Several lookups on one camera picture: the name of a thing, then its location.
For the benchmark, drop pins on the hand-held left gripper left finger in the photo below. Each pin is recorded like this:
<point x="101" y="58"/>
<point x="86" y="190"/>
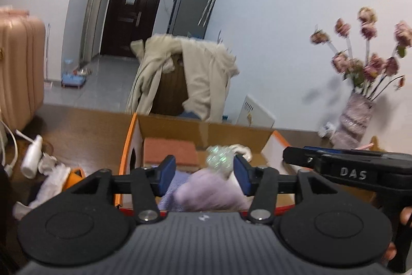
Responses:
<point x="167" y="175"/>

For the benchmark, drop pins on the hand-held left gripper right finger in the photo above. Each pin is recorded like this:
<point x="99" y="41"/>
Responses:
<point x="241" y="176"/>

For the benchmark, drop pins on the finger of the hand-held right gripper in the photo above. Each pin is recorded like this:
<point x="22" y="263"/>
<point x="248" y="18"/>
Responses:
<point x="299" y="157"/>
<point x="322" y="148"/>

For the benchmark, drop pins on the brown layered sponge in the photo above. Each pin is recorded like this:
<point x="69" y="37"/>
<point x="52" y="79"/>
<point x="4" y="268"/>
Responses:
<point x="170" y="151"/>

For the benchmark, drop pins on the clear plastic bag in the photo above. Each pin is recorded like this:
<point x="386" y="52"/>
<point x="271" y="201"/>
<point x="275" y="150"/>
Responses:
<point x="219" y="159"/>

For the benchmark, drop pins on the lilac fluffy towel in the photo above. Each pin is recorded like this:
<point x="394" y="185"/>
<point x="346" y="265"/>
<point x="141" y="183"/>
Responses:
<point x="209" y="194"/>

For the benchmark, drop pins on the red cardboard box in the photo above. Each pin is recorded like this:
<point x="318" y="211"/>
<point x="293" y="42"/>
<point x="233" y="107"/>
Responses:
<point x="193" y="130"/>

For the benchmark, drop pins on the person's right hand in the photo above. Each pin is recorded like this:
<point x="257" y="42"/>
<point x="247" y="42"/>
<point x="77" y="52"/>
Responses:
<point x="406" y="216"/>

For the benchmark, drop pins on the pink textured vase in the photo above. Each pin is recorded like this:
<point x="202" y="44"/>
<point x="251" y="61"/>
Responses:
<point x="352" y="120"/>

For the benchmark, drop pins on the brown chair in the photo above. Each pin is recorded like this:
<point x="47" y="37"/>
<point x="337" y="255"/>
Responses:
<point x="170" y="91"/>

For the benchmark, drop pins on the orange pouch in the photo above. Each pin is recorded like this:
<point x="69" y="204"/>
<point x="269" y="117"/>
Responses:
<point x="75" y="176"/>

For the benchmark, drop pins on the bunch of dried roses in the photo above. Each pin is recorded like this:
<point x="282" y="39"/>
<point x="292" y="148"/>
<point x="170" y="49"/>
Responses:
<point x="370" y="65"/>

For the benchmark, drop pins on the beige coat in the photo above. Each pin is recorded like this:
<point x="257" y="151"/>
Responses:
<point x="206" y="78"/>

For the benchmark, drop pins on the crumpled white tissue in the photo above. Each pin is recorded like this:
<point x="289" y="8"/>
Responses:
<point x="48" y="184"/>

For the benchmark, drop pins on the blue floor tray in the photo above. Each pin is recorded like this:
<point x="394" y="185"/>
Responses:
<point x="73" y="79"/>

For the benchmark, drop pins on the white spray bottle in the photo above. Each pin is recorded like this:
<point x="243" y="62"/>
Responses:
<point x="32" y="157"/>

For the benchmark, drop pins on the dark brown entrance door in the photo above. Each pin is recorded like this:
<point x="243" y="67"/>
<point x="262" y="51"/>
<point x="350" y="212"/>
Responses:
<point x="122" y="33"/>

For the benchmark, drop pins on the grey refrigerator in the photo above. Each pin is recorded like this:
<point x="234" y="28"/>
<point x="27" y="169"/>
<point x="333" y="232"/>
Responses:
<point x="190" y="14"/>

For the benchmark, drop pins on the light wooden door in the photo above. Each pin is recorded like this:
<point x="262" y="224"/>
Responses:
<point x="93" y="20"/>

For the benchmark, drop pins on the folded clear umbrella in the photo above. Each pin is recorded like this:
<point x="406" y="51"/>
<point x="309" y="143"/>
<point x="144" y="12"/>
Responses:
<point x="208" y="6"/>

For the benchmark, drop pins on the pink suitcase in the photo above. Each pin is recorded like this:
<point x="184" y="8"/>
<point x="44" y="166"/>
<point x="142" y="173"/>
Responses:
<point x="19" y="68"/>

